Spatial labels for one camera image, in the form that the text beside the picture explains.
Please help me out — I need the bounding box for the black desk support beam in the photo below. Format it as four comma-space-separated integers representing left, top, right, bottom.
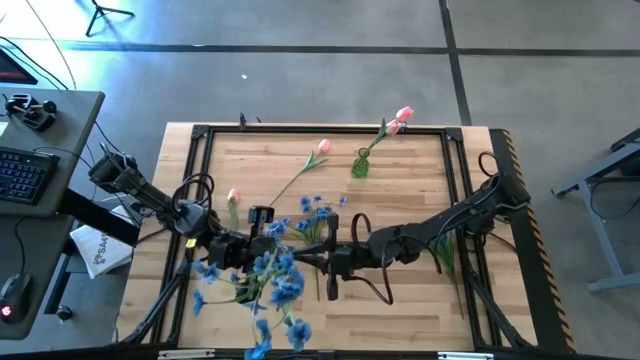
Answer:
57, 188, 142, 247

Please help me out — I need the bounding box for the black computer mouse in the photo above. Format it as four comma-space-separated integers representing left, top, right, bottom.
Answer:
0, 272, 32, 324

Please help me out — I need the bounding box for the black tripod stand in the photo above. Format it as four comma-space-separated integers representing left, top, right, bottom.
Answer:
84, 0, 136, 38

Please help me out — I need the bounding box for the green glass vase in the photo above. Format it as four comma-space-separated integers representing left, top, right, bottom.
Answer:
350, 147, 372, 180

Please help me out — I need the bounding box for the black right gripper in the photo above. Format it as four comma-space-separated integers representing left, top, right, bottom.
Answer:
293, 212, 372, 301

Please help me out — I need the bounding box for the white printed paper sheet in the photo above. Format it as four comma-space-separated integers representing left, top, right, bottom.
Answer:
69, 223, 135, 280

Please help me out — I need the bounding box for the pale floor cable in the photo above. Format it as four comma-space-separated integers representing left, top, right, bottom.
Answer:
24, 0, 77, 91

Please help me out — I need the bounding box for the black computer keyboard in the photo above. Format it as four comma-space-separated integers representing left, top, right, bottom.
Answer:
0, 146, 61, 206

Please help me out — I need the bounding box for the black red-edged panel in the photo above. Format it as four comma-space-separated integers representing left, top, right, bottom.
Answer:
0, 46, 39, 86

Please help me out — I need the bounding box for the grey office desk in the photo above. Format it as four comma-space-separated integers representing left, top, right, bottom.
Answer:
0, 87, 106, 342

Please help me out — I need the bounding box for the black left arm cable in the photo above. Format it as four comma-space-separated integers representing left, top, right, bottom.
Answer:
171, 172, 216, 216

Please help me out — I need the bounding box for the black aluminium table frame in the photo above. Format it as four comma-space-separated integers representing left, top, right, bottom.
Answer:
112, 123, 539, 359

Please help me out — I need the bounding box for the black right shoulder cable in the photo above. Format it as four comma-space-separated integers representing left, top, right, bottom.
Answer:
477, 151, 501, 179

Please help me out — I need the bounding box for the silver frame bracket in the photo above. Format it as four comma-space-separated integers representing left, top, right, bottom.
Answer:
438, 351, 494, 360
158, 349, 216, 360

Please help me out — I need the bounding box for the pink artificial tulip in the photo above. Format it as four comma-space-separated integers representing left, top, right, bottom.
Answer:
226, 187, 242, 232
268, 138, 333, 208
367, 105, 416, 151
369, 118, 404, 151

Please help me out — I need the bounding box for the grey metal desk frame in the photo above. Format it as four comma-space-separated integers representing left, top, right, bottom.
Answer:
551, 127, 640, 294

